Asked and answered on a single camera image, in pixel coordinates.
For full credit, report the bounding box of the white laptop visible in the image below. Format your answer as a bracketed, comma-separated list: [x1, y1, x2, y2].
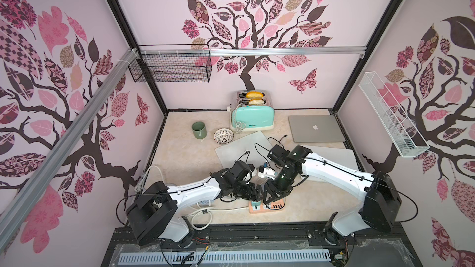
[215, 131, 272, 168]
[304, 145, 359, 171]

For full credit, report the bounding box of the white wire basket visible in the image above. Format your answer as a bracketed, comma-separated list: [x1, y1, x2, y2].
[359, 72, 430, 158]

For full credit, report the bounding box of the green mug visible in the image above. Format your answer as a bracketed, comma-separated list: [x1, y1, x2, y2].
[192, 121, 207, 140]

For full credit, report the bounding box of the orange power strip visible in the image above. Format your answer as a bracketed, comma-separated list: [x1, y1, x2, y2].
[249, 197, 286, 214]

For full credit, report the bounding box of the black wire basket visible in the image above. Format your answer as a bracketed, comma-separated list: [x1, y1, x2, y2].
[129, 44, 212, 83]

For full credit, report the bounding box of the white laptop right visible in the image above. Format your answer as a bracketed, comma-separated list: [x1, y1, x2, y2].
[304, 145, 359, 171]

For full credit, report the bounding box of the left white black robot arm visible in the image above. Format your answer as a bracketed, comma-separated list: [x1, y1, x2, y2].
[126, 160, 263, 246]

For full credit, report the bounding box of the white laptop centre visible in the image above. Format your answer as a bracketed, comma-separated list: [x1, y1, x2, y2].
[215, 131, 272, 168]

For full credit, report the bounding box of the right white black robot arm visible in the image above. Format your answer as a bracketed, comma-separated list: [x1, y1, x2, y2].
[263, 145, 402, 245]

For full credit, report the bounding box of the mint charger on orange strip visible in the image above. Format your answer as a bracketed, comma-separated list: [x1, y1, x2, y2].
[250, 201, 261, 211]

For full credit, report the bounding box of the white power strip cord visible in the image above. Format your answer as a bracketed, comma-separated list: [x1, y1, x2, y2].
[133, 164, 249, 231]

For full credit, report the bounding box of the white patterned bowl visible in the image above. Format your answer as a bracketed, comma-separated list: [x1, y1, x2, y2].
[214, 128, 234, 145]

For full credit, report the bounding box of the bread slice in toaster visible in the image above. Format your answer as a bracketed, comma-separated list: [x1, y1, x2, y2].
[246, 91, 264, 100]

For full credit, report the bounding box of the mint green toaster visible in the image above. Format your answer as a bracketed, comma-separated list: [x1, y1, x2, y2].
[228, 90, 275, 133]

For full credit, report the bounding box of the silver apple laptop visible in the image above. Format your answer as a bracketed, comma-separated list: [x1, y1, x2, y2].
[288, 116, 345, 143]

